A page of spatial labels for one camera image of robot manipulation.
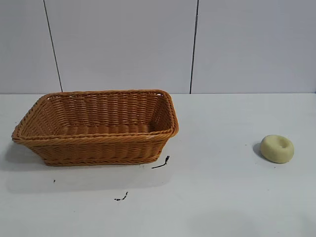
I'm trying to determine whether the pale yellow round pastry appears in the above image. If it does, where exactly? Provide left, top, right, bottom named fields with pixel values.
left=259, top=134, right=295, bottom=160

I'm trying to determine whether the brown woven wicker basket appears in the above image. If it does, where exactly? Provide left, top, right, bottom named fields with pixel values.
left=11, top=89, right=180, bottom=166

